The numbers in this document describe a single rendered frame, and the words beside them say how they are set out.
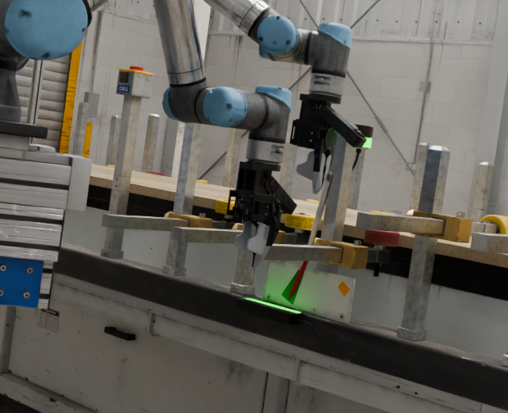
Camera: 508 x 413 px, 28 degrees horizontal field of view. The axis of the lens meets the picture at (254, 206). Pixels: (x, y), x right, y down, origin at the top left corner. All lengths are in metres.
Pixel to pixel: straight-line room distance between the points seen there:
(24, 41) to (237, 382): 1.48
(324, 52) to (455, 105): 8.36
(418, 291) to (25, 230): 0.85
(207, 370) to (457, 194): 7.66
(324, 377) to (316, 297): 0.18
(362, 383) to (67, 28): 1.07
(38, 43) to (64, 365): 1.95
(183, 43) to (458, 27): 8.77
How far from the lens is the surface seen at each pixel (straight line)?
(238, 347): 2.54
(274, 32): 2.08
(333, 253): 2.26
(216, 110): 1.96
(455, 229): 2.12
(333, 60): 2.21
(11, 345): 3.69
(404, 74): 10.92
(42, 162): 1.76
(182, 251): 2.67
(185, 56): 2.04
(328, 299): 2.31
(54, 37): 1.65
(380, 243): 2.38
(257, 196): 2.02
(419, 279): 2.17
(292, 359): 2.43
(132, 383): 3.19
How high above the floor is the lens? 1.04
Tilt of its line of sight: 3 degrees down
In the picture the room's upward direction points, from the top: 8 degrees clockwise
